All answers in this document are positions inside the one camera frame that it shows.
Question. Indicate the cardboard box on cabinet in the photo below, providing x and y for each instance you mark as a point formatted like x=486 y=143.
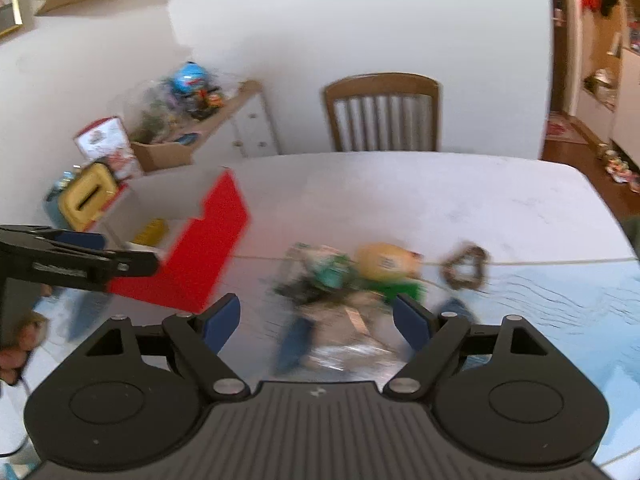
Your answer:
x=166 y=155

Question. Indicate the white side cabinet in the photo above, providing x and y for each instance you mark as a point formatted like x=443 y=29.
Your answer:
x=241 y=129

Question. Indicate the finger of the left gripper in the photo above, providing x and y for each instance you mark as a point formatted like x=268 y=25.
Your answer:
x=63 y=266
x=80 y=239

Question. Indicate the yellow lid tissue box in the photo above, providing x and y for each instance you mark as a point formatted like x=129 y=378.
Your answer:
x=82 y=201

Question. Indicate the yellow sponge packet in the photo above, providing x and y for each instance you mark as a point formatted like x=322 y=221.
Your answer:
x=152 y=233

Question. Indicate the person's left hand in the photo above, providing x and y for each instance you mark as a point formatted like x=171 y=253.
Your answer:
x=30 y=335

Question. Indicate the brown wooden chair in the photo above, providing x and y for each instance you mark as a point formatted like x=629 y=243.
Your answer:
x=384 y=112

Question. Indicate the yellow round plush toy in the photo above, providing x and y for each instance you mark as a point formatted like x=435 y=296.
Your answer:
x=382 y=262

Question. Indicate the white wall cupboard unit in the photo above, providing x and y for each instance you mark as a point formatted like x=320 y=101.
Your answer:
x=608 y=100

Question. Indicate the red white snack bag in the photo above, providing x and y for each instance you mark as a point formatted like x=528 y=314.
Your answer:
x=106 y=140

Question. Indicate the green upholstered chair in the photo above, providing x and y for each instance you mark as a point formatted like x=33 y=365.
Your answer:
x=631 y=229

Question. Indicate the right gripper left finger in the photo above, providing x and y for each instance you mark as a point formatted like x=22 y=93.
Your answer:
x=195 y=342

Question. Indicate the silver foil snack packet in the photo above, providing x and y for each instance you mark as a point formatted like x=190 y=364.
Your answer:
x=349 y=339

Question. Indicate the green white plastic packet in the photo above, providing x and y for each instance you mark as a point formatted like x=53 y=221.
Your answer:
x=324 y=267

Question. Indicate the bag of black beads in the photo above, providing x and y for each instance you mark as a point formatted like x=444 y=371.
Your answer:
x=295 y=283

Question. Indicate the blue round toy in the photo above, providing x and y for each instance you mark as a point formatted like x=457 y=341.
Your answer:
x=189 y=78

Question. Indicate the red cardboard box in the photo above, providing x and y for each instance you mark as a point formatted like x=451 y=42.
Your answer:
x=206 y=217

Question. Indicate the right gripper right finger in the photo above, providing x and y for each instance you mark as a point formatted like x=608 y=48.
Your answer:
x=435 y=341

